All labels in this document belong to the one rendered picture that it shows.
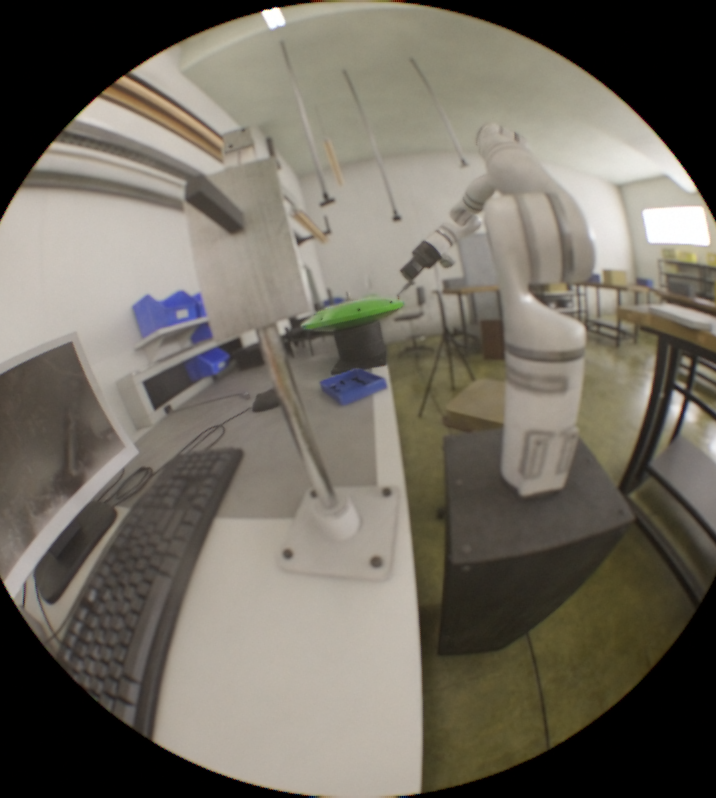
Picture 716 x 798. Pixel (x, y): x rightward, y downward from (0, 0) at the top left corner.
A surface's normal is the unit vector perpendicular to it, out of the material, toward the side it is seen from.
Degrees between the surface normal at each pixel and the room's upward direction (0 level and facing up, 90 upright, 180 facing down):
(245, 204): 90
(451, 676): 0
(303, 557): 0
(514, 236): 93
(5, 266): 90
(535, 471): 90
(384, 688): 0
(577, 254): 114
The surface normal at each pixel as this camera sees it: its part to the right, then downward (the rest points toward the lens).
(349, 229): -0.06, 0.40
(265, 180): 0.28, 0.32
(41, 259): 0.97, -0.18
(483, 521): -0.22, -0.90
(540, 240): -0.53, 0.58
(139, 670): 0.84, -0.53
